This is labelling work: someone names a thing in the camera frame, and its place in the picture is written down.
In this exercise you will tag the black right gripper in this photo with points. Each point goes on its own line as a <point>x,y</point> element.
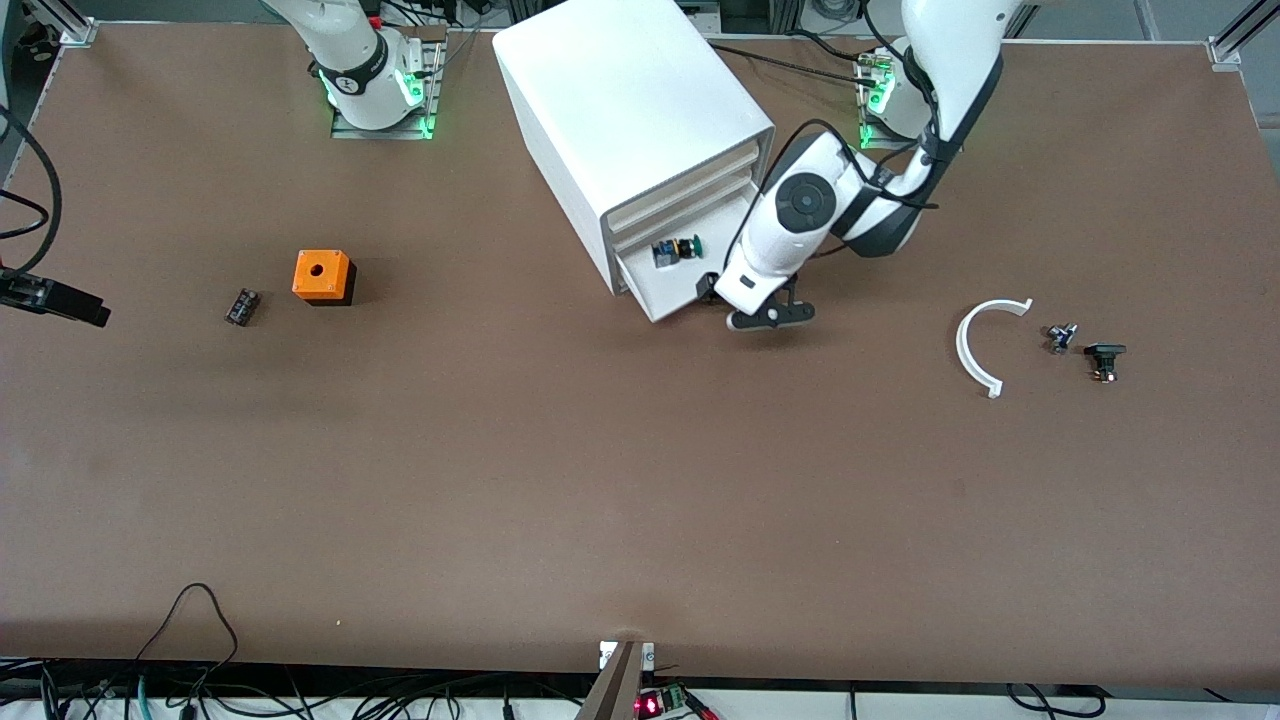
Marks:
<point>30,293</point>

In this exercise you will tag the white plastic drawer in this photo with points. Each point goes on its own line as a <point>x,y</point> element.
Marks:
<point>680,218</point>
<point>680,290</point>
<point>680,196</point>

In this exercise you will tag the green push button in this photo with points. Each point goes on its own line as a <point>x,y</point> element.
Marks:
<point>678,250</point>

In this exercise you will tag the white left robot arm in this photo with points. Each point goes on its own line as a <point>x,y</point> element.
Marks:
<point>805,205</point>

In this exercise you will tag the white drawer cabinet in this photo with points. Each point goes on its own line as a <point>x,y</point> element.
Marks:
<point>620,100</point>

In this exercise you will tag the small black terminal block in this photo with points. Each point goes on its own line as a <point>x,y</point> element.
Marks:
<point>242,307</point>

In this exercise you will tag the white semicircular plastic clamp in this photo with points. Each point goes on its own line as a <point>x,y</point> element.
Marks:
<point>962,350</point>

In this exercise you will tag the small metal tee fitting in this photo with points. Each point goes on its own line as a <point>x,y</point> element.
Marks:
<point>1058,338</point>

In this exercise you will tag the circuit board with red light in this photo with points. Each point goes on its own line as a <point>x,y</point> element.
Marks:
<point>660,704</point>

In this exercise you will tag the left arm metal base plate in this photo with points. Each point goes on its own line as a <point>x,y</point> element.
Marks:
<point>872,100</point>

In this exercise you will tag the orange button enclosure box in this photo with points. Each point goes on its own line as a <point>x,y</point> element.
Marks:
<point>322,275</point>

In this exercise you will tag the aluminium frame profile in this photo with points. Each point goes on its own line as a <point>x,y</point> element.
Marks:
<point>1235,40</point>
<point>60,22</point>

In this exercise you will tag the black flat-cap switch part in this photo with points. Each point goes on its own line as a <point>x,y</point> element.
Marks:
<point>1105,351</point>

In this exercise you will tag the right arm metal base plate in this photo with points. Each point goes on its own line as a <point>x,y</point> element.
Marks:
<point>385,128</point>

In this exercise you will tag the white metal bracket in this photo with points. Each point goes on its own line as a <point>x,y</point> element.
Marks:
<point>647,655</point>

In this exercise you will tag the brown wooden post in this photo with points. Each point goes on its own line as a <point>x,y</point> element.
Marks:
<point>612,690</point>

